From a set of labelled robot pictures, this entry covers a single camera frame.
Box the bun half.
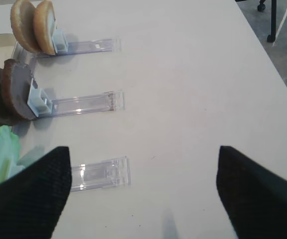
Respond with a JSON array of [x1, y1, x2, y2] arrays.
[[33, 0, 56, 55], [10, 0, 41, 53]]

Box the brown meat patty outer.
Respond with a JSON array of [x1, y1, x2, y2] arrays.
[[0, 59, 38, 120]]

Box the clear holder patties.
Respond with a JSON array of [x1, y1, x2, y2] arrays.
[[27, 79, 125, 119]]

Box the bun half inner right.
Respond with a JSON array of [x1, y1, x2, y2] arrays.
[[10, 0, 41, 53]]

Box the bun half outer right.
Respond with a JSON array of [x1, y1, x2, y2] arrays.
[[33, 0, 56, 55]]

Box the green lettuce leaf standing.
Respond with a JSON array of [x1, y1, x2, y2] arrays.
[[0, 125, 25, 183]]

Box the clear holder lettuce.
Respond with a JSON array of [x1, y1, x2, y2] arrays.
[[16, 156, 131, 192]]

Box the clear holder right buns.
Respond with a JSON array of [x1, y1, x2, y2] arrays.
[[31, 29, 121, 58]]

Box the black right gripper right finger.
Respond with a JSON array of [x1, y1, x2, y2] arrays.
[[216, 146, 287, 239]]

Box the black chair leg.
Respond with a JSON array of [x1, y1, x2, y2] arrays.
[[257, 0, 277, 43]]

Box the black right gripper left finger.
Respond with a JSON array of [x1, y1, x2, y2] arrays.
[[0, 146, 72, 239]]

